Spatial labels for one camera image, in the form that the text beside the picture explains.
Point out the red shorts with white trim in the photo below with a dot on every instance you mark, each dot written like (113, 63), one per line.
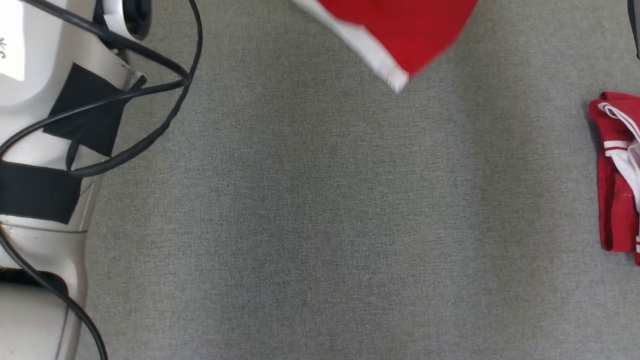
(410, 30)

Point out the red Bulls basketball jersey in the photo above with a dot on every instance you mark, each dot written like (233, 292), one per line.
(615, 200)

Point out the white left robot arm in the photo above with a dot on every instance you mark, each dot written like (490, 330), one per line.
(45, 110)

